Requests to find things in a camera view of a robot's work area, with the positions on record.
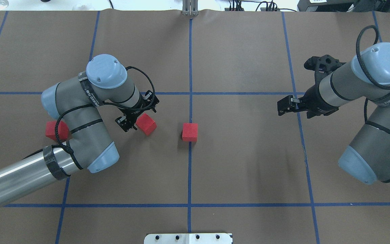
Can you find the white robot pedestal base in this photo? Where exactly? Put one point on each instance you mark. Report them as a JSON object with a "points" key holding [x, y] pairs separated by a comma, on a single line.
{"points": [[189, 238]]}

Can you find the aluminium frame post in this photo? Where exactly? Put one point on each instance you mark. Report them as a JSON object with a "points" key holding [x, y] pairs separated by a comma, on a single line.
{"points": [[190, 8]]}

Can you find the wrist black camera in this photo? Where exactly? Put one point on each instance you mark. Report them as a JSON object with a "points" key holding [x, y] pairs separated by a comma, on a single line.
{"points": [[150, 101], [322, 66]]}

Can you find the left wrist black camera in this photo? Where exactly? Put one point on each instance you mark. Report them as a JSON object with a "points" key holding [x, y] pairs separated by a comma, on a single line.
{"points": [[150, 101]]}

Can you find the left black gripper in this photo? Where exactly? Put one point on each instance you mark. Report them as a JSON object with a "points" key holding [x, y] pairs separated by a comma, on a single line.
{"points": [[135, 113]]}

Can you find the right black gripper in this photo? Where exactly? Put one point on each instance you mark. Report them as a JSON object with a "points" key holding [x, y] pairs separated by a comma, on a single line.
{"points": [[312, 99]]}

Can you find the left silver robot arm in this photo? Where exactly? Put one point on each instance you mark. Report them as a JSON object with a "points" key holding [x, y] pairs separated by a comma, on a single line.
{"points": [[82, 140]]}

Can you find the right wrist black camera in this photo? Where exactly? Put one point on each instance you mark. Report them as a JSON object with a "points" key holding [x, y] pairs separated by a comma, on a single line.
{"points": [[322, 66]]}

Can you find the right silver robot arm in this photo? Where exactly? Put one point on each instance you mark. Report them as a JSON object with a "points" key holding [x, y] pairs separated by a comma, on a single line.
{"points": [[367, 157]]}

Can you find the brown paper table mat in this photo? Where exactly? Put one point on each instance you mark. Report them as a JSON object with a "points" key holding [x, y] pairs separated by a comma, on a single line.
{"points": [[220, 158]]}

